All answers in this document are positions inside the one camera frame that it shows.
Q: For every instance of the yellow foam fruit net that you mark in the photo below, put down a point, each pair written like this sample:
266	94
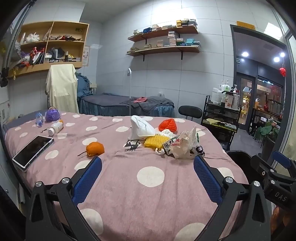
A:
155	141

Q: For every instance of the yellow paper sheet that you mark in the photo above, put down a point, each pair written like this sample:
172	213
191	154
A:
212	121

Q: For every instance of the purple pouch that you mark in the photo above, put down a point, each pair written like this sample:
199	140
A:
52	115

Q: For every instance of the small blue bottle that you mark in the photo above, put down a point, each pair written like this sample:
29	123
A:
39	119

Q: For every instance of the stacks of small boxes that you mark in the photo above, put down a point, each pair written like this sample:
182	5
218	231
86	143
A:
182	23

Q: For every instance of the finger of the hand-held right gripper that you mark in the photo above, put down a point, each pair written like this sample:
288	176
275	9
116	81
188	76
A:
281	158
262	170

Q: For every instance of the yellow door sign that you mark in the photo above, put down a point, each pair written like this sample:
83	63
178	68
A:
245	25

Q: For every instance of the person's right hand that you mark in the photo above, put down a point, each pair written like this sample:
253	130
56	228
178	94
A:
279	220

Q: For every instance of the white paper scrap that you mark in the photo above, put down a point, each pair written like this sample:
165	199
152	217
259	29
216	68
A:
160	152

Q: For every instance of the white tissue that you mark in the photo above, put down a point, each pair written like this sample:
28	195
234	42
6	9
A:
167	134

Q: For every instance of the wall sticker sheet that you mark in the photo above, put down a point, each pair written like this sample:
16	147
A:
4	113

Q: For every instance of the black chair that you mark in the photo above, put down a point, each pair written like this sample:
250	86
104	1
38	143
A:
189	111

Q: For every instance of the potted green plant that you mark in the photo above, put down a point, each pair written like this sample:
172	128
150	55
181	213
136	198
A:
268	132

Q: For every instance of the small dark hair clip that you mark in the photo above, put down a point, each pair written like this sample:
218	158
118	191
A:
45	131

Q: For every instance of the white pill bottle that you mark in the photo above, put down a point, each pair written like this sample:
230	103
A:
56	127

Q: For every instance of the black trolley cart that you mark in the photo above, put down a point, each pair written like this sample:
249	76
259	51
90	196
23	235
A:
219	111

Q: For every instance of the plastic bag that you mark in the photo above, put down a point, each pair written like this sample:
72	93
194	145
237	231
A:
183	143

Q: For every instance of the cream cloth draped chair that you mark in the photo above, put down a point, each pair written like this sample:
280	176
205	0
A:
62	88

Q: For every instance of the wooden wall shelf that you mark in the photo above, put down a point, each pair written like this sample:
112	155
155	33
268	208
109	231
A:
161	49
161	32

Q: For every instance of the white plastic bags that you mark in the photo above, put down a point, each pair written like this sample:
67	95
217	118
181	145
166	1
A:
33	37

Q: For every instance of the red cloth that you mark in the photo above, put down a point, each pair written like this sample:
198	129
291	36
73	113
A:
140	99

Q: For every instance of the blue cloth pile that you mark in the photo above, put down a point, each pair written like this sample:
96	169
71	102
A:
83	88

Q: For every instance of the pink polka dot blanket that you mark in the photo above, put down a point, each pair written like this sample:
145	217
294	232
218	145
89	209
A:
129	197

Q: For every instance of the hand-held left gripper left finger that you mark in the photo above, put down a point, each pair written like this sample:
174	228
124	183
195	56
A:
87	180

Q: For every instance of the wall shelves with boxes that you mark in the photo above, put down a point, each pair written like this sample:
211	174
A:
173	39

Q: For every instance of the dark door frame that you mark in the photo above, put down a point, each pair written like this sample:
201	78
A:
233	69

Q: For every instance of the white plastic jar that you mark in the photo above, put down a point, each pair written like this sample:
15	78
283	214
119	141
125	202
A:
216	96

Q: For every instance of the red hanging ornament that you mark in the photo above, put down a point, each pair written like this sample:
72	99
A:
282	71

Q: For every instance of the red foam fruit net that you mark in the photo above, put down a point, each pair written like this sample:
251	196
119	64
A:
168	125

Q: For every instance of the wall poster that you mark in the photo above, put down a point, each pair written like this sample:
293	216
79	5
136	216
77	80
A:
86	56

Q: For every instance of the tablet in clear case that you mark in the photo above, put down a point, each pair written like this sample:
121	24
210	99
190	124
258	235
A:
32	153

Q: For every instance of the dark brown trash bin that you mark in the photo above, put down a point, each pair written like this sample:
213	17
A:
238	157

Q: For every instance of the grey massage bed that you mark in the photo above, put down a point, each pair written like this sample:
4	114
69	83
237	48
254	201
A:
111	102

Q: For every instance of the glass double door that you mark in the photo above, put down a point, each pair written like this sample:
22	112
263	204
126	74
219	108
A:
245	104

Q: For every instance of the red vase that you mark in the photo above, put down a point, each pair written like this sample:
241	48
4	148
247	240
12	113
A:
266	107

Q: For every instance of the grey towel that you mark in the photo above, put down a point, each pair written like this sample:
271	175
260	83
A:
157	103

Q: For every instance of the white face mask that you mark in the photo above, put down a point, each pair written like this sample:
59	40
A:
141	129

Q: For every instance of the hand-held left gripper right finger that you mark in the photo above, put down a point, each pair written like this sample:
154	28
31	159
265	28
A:
207	179

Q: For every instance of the orange fruit peel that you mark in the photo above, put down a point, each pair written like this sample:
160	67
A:
94	148

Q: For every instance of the large clear bottle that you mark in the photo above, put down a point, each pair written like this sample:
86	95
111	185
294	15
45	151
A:
235	100

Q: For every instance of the flat green white box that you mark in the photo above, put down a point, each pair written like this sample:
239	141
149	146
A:
229	126

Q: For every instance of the clear pump bottle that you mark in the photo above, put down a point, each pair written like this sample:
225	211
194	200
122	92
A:
225	87

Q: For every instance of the wooden wall cabinet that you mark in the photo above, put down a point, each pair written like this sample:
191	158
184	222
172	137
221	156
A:
85	46

